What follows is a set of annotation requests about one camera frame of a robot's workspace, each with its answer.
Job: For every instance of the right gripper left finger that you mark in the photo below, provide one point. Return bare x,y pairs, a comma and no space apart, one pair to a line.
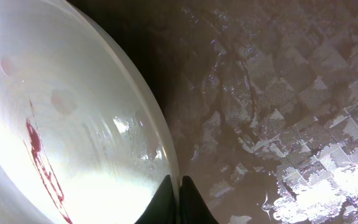
162,207

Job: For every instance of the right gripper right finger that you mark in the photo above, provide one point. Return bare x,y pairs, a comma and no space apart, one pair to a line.
193,209

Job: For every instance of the pale green plate stained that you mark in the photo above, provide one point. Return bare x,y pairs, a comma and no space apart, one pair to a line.
82,138

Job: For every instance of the large brown serving tray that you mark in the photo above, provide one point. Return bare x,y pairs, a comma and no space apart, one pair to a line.
260,96

